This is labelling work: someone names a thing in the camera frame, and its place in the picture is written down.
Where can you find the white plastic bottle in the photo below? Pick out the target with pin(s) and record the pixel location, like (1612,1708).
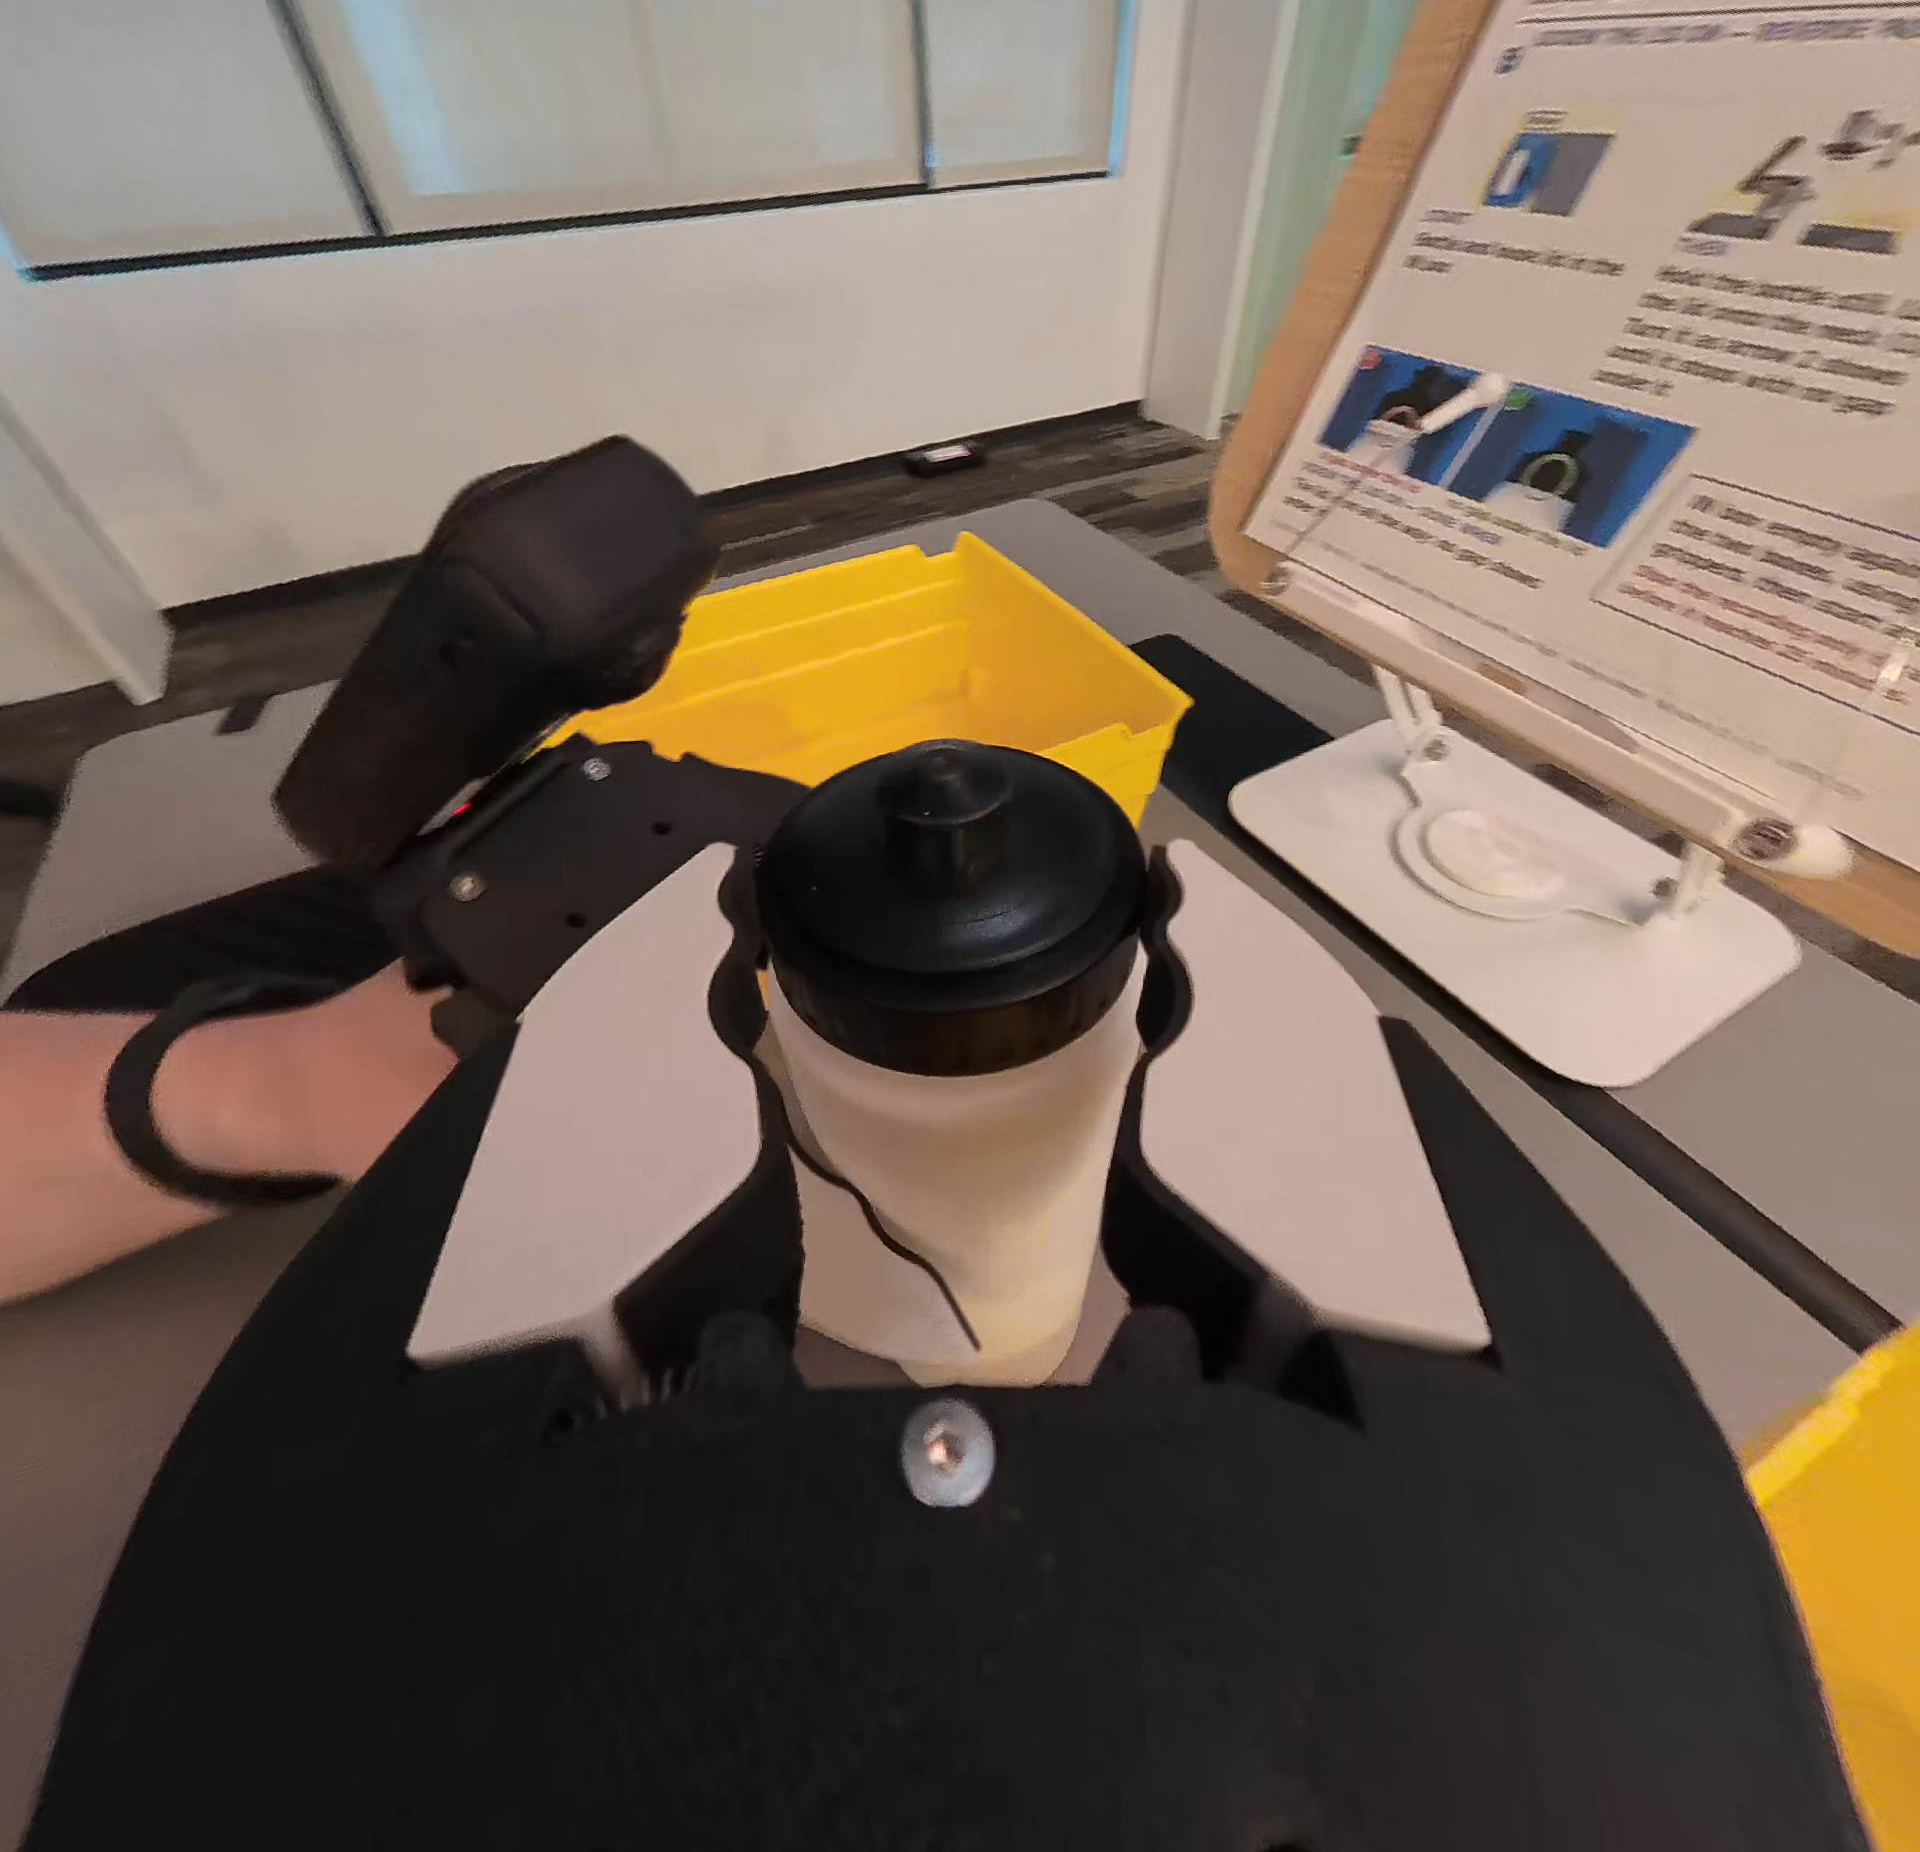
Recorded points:
(975,1193)

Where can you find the small black floor object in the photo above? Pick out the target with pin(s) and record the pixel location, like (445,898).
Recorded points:
(944,456)

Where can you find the black textured pad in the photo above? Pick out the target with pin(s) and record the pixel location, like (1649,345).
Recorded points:
(182,937)

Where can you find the black bottle lid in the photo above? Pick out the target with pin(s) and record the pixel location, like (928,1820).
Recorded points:
(945,922)

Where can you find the yellow plastic bin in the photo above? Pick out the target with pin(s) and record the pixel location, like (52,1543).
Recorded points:
(1860,1612)
(899,668)

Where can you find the person's left hand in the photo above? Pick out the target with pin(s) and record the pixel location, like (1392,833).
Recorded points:
(300,1088)

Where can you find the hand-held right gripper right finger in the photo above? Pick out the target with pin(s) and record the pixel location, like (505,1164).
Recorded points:
(1306,1133)

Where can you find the wooden edged instruction board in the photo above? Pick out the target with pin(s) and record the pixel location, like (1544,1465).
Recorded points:
(1681,293)

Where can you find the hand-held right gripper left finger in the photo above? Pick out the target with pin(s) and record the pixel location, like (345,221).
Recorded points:
(600,1163)

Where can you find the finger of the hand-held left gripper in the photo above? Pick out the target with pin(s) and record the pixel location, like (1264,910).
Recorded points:
(856,1297)

